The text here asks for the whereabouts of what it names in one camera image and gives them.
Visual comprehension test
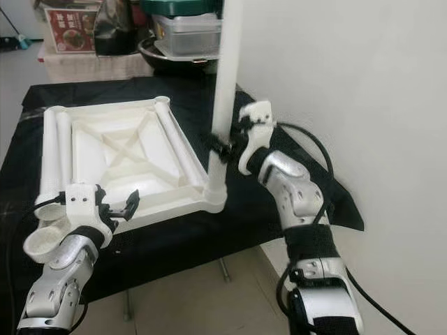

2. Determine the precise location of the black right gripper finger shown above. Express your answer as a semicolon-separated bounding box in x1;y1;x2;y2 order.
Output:
205;131;230;163

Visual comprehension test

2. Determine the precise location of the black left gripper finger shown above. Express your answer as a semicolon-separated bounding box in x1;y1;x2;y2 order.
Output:
122;189;142;222

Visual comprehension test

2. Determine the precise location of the white plastic table top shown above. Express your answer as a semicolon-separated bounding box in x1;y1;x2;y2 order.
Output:
22;96;230;265

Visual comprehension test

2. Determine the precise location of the black table cloth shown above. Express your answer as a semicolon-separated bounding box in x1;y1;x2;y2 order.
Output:
0;73;365;335

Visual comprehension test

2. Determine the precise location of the black round wok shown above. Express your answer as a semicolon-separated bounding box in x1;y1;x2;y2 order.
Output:
138;36;221;74

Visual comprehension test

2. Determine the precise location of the clear plastic container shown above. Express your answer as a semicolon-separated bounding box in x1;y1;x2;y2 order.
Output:
152;14;224;58

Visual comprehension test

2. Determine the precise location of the black bag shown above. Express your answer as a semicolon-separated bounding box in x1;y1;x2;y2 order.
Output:
92;0;140;57

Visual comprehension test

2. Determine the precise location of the storage box with red print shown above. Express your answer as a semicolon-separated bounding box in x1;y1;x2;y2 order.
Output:
34;0;102;55

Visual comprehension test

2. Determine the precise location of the green floor mop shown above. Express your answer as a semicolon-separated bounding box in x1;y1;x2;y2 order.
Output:
0;7;32;51

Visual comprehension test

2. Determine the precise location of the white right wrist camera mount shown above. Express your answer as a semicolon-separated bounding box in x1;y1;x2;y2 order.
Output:
237;100;277;177

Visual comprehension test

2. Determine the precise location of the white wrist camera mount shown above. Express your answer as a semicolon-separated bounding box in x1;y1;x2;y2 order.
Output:
66;183;115;251
237;100;277;177

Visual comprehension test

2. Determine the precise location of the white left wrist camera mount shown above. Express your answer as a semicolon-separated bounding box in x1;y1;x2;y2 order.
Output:
66;183;115;251

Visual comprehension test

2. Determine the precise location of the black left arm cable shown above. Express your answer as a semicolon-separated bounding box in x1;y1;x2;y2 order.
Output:
6;195;71;335

